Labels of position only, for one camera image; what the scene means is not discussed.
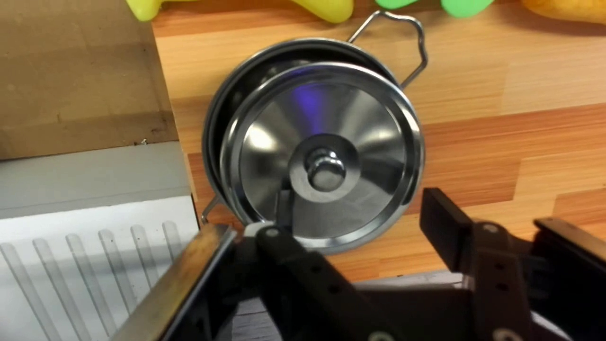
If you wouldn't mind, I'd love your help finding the white toy sink unit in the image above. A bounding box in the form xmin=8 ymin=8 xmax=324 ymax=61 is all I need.
xmin=0 ymin=140 xmax=205 ymax=341

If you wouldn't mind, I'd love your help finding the yellow plush toy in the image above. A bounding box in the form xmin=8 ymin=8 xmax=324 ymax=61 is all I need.
xmin=123 ymin=0 xmax=358 ymax=26

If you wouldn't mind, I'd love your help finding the silver pot lid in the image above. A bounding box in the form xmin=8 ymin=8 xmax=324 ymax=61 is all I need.
xmin=218 ymin=59 xmax=428 ymax=256

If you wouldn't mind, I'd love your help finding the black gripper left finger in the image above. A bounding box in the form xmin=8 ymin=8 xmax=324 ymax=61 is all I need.
xmin=112 ymin=187 xmax=383 ymax=341

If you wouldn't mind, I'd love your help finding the green plush toy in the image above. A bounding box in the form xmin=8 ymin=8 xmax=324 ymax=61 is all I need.
xmin=373 ymin=0 xmax=497 ymax=19

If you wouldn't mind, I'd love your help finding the orange plush carrot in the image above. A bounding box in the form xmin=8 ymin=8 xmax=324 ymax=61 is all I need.
xmin=521 ymin=0 xmax=606 ymax=28

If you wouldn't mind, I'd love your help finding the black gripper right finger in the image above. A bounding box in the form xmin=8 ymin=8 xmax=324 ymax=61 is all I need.
xmin=419 ymin=186 xmax=606 ymax=341

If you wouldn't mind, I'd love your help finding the silver pot with wire handles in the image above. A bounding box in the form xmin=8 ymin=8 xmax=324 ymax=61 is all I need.
xmin=199 ymin=8 xmax=432 ymax=231

